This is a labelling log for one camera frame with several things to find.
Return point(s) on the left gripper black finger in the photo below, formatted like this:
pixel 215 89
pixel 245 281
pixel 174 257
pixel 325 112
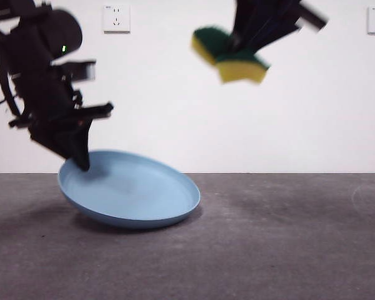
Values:
pixel 81 143
pixel 47 140

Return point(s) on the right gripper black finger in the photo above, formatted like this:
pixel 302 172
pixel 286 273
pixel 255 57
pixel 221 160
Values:
pixel 275 25
pixel 243 22

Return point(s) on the light blue round plate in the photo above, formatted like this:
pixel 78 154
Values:
pixel 137 193

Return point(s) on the yellow sponge with green pad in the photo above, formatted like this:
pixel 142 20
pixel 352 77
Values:
pixel 237 67

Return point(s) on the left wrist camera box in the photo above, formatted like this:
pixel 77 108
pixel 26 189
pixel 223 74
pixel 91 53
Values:
pixel 78 70

